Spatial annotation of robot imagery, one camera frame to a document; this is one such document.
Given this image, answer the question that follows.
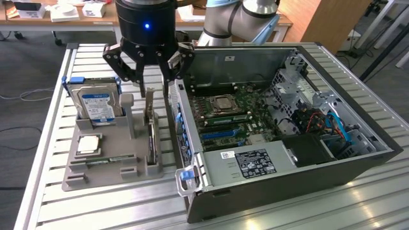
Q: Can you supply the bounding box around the white floor cable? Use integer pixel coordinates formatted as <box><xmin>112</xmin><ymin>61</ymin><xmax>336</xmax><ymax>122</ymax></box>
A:
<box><xmin>0</xmin><ymin>87</ymin><xmax>56</xmax><ymax>102</ymax></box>

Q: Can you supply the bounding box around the small white printed box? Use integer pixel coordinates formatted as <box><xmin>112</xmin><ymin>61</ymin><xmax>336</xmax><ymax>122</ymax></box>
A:
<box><xmin>82</xmin><ymin>2</ymin><xmax>108</xmax><ymax>18</ymax></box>

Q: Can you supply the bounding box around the blue wire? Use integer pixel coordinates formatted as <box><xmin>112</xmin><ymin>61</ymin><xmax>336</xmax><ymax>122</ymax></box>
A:
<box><xmin>328</xmin><ymin>111</ymin><xmax>359</xmax><ymax>146</ymax></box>

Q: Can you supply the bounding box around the silver CPU chip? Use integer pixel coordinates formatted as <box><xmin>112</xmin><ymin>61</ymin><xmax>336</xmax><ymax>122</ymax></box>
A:
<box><xmin>78</xmin><ymin>135</ymin><xmax>104</xmax><ymax>155</ymax></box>

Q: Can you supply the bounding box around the CPU socket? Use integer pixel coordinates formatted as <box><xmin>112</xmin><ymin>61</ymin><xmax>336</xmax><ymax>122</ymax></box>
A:
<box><xmin>207</xmin><ymin>94</ymin><xmax>247</xmax><ymax>115</ymax></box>

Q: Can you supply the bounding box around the black floor cable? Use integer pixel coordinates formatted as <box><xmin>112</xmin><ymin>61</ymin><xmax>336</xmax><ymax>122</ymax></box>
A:
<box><xmin>0</xmin><ymin>126</ymin><xmax>43</xmax><ymax>135</ymax></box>

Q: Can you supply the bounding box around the hard disk with blue caddy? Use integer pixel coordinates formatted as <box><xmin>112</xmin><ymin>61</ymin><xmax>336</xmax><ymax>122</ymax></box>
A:
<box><xmin>63</xmin><ymin>76</ymin><xmax>126</xmax><ymax>126</ymax></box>

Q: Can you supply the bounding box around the wooden cabinet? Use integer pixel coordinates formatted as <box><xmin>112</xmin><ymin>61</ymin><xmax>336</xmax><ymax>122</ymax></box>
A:
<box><xmin>278</xmin><ymin>0</ymin><xmax>375</xmax><ymax>55</ymax></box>

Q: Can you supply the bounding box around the green motherboard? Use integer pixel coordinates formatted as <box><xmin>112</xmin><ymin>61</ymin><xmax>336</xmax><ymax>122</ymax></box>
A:
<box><xmin>188</xmin><ymin>82</ymin><xmax>286</xmax><ymax>152</ymax></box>

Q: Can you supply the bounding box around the white table frame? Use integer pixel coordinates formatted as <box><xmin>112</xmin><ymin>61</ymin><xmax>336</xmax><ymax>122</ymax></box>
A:
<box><xmin>354</xmin><ymin>0</ymin><xmax>409</xmax><ymax>69</ymax></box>

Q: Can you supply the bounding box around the grey parts rack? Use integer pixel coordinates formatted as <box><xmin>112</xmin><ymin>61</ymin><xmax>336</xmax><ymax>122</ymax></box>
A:
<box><xmin>62</xmin><ymin>93</ymin><xmax>166</xmax><ymax>192</ymax></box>

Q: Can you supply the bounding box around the white box with black item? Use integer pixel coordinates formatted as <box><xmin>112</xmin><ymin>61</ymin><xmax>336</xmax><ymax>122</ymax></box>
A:
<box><xmin>15</xmin><ymin>1</ymin><xmax>47</xmax><ymax>19</ymax></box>

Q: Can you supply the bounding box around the grey power supply unit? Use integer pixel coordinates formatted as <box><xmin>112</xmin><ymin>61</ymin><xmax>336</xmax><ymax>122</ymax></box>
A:
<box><xmin>203</xmin><ymin>141</ymin><xmax>299</xmax><ymax>188</ymax></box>

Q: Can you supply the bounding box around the white device on floor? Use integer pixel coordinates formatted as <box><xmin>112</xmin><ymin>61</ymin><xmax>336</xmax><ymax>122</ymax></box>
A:
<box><xmin>338</xmin><ymin>28</ymin><xmax>364</xmax><ymax>53</ymax></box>

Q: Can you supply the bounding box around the white paper stack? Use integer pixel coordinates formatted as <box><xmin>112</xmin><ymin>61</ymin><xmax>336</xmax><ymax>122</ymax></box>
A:
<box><xmin>176</xmin><ymin>4</ymin><xmax>206</xmax><ymax>23</ymax></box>

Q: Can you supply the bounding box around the silver disk bay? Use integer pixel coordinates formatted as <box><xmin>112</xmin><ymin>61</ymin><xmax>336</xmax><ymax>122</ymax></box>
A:
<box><xmin>319</xmin><ymin>129</ymin><xmax>386</xmax><ymax>161</ymax></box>

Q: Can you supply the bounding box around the black RAM slot row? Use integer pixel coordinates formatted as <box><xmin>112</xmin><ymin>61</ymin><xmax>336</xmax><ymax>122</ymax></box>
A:
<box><xmin>191</xmin><ymin>83</ymin><xmax>238</xmax><ymax>97</ymax></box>

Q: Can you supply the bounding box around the red and black wire bundle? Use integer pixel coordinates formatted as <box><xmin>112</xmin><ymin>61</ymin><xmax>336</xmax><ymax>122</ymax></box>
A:
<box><xmin>294</xmin><ymin>108</ymin><xmax>340</xmax><ymax>135</ymax></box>

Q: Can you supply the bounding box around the blue expansion slot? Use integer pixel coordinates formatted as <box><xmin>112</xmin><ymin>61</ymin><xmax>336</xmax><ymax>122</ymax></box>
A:
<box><xmin>200</xmin><ymin>129</ymin><xmax>240</xmax><ymax>141</ymax></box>

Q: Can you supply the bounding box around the black graphics card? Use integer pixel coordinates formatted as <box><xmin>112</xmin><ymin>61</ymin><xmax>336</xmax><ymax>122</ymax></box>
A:
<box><xmin>146</xmin><ymin>87</ymin><xmax>160</xmax><ymax>166</ymax></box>

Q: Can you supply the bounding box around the wooden desk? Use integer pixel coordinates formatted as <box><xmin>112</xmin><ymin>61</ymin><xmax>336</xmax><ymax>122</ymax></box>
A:
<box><xmin>0</xmin><ymin>0</ymin><xmax>294</xmax><ymax>46</ymax></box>

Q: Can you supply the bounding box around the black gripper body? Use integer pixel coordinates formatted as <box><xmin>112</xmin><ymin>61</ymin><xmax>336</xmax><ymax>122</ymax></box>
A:
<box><xmin>115</xmin><ymin>0</ymin><xmax>178</xmax><ymax>65</ymax></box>

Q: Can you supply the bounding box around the white round object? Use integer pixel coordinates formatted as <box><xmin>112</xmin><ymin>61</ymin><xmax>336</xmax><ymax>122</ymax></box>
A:
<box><xmin>50</xmin><ymin>3</ymin><xmax>80</xmax><ymax>23</ymax></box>

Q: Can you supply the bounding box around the black slanted pole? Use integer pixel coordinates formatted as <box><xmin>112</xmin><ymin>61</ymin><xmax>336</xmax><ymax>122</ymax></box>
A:
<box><xmin>359</xmin><ymin>30</ymin><xmax>409</xmax><ymax>82</ymax></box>

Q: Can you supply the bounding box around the silver drive cage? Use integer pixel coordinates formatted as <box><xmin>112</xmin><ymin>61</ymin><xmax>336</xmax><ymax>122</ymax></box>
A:
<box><xmin>271</xmin><ymin>69</ymin><xmax>324</xmax><ymax>135</ymax></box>

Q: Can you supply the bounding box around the black open PC case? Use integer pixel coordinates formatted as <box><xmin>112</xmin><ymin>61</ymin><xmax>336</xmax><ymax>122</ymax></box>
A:
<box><xmin>163</xmin><ymin>44</ymin><xmax>404</xmax><ymax>225</ymax></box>

